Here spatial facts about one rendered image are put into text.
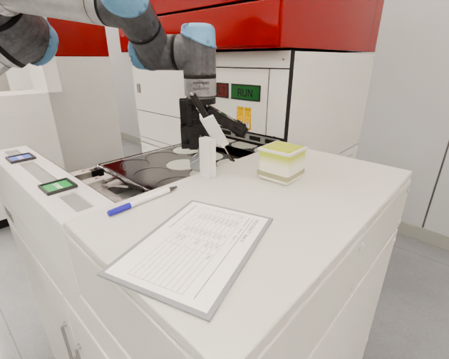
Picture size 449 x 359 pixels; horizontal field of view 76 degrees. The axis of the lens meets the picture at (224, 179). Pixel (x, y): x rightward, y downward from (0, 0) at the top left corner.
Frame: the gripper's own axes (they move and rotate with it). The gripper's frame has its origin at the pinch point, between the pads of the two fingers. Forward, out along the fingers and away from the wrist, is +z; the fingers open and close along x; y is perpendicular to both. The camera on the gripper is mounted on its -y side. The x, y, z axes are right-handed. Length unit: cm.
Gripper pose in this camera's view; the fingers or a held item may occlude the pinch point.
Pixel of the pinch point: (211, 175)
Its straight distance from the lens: 75.6
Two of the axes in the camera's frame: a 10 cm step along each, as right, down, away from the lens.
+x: 1.2, 3.9, -9.1
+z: 0.0, 9.2, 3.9
